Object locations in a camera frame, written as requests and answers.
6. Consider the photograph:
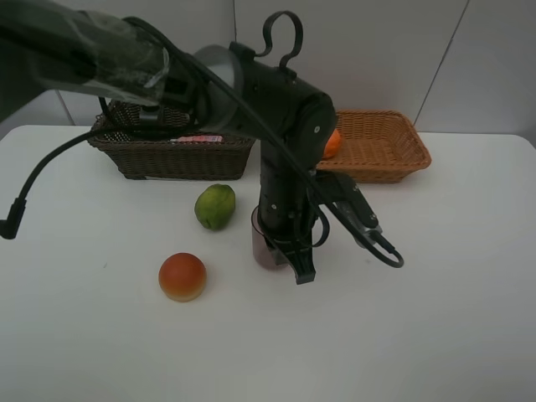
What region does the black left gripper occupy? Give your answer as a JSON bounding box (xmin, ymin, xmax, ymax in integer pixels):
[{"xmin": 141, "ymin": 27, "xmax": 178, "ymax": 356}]
[{"xmin": 257, "ymin": 142, "xmax": 322, "ymax": 285}]

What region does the purple translucent plastic cup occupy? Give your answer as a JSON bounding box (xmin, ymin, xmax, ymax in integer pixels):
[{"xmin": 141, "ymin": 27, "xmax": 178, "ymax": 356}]
[{"xmin": 250, "ymin": 207, "xmax": 288, "ymax": 271}]

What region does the orange tangerine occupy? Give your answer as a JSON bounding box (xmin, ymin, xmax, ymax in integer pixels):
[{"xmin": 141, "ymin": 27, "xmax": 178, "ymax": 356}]
[{"xmin": 322, "ymin": 129, "xmax": 342, "ymax": 160}]

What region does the red orange round bun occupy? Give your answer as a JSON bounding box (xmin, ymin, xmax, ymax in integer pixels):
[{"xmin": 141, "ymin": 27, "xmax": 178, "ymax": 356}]
[{"xmin": 158, "ymin": 253, "xmax": 207, "ymax": 302}]

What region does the pink lotion bottle white cap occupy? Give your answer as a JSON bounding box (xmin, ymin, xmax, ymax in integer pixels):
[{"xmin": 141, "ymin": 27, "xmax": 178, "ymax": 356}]
[{"xmin": 169, "ymin": 135, "xmax": 223, "ymax": 143}]

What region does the green lime fruit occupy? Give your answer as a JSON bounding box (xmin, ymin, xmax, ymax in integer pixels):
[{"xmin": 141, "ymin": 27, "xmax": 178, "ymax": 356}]
[{"xmin": 194, "ymin": 184, "xmax": 236, "ymax": 231}]

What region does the light orange wicker basket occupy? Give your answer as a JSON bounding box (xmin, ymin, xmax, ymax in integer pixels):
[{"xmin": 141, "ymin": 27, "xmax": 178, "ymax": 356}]
[{"xmin": 317, "ymin": 110, "xmax": 431, "ymax": 183}]

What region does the dark brown wicker basket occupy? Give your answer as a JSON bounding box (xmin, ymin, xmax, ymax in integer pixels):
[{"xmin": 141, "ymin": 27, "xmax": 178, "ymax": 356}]
[{"xmin": 88, "ymin": 98, "xmax": 255, "ymax": 181}]

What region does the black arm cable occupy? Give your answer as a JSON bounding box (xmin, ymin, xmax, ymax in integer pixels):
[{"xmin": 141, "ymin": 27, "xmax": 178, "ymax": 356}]
[{"xmin": 0, "ymin": 10, "xmax": 405, "ymax": 269}]

